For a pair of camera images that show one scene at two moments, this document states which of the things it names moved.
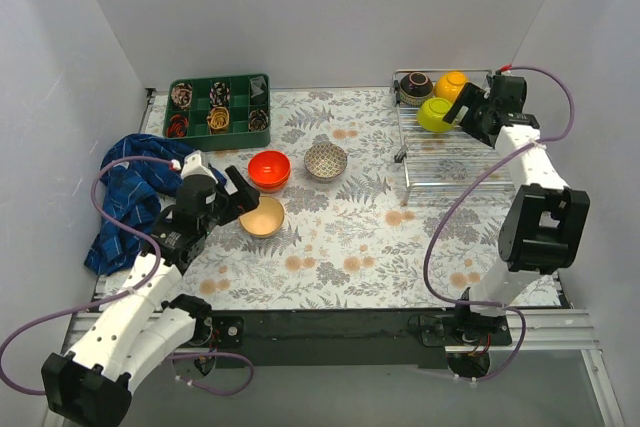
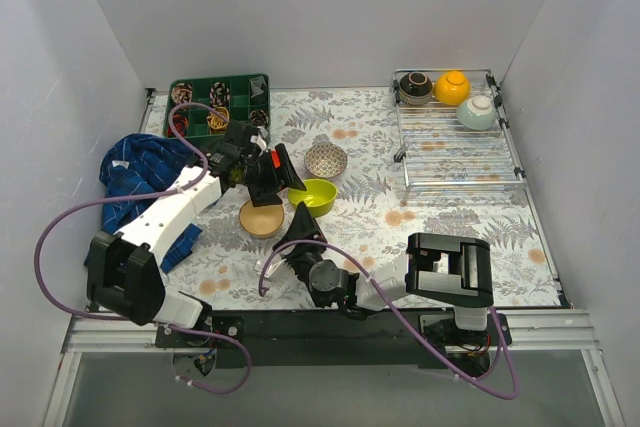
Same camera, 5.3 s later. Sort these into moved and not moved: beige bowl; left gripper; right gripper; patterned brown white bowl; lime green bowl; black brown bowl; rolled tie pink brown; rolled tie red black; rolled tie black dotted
Moved: right gripper; left gripper; lime green bowl
Not moved: rolled tie red black; rolled tie pink brown; black brown bowl; patterned brown white bowl; rolled tie black dotted; beige bowl
